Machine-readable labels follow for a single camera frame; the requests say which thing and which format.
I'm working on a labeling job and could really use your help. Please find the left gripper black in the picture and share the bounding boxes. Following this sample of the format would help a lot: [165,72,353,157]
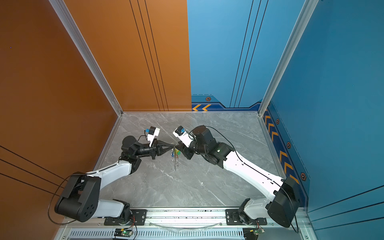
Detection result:
[133,140,173,162]

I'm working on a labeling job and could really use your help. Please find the large metal band keyring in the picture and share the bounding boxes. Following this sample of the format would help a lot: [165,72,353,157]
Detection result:
[172,148,179,171]

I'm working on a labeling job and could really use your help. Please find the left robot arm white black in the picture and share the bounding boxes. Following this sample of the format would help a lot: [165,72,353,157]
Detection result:
[54,136,174,225]

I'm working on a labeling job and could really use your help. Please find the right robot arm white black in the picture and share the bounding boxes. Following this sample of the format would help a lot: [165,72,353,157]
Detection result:
[173,125,301,228]

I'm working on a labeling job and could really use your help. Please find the left green circuit board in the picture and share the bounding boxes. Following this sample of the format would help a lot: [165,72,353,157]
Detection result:
[114,228,133,239]

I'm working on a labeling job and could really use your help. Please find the green circuit board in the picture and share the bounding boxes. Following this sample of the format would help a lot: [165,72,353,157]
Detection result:
[114,228,133,239]
[243,228,265,240]

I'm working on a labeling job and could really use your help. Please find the right green circuit board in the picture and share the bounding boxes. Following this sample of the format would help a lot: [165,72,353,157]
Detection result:
[243,228,265,240]

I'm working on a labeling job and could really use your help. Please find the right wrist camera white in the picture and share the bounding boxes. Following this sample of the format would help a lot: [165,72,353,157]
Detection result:
[173,126,195,148]

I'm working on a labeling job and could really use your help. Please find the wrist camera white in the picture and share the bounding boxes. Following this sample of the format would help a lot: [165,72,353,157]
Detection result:
[173,126,195,148]
[145,127,160,147]

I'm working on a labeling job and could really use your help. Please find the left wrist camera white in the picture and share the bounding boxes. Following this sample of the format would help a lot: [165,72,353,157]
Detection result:
[145,127,160,147]

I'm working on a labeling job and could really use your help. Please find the aluminium front rail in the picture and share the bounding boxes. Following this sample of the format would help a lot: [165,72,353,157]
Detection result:
[61,207,312,228]

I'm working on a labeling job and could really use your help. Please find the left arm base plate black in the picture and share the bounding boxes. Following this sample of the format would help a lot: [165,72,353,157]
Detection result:
[104,209,147,227]

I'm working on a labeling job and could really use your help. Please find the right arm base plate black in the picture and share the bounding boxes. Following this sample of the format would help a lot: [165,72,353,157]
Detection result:
[225,209,268,226]

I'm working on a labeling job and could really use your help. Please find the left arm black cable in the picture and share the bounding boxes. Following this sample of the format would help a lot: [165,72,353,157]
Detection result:
[47,173,91,226]

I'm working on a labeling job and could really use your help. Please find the left aluminium corner post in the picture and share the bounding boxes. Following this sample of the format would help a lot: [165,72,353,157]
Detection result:
[49,0,124,117]

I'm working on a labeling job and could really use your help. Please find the aluminium corner post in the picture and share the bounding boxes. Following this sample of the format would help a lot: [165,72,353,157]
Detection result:
[49,0,124,117]
[258,0,319,117]

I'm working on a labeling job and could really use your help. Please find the right aluminium corner post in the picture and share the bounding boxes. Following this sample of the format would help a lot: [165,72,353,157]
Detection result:
[258,0,319,117]

